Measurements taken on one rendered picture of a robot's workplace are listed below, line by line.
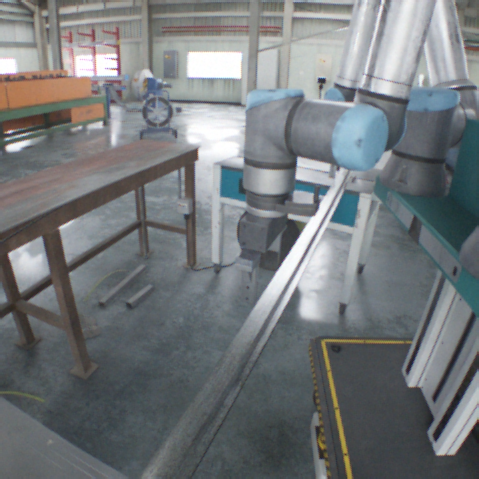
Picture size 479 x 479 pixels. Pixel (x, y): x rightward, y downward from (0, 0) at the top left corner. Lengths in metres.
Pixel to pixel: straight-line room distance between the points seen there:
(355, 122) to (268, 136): 0.14
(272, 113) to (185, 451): 0.51
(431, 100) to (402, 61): 0.38
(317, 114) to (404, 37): 0.19
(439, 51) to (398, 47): 0.59
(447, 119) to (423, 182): 0.17
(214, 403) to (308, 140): 0.43
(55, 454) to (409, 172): 0.96
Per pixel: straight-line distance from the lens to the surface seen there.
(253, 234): 0.58
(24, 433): 0.67
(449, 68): 1.18
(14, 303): 1.86
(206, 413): 0.60
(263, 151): 0.56
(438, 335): 1.22
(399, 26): 0.61
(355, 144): 0.48
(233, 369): 0.66
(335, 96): 1.24
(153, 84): 11.63
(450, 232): 0.79
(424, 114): 0.97
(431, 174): 1.00
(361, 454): 1.13
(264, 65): 13.34
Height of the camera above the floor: 1.24
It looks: 26 degrees down
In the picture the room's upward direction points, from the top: 2 degrees clockwise
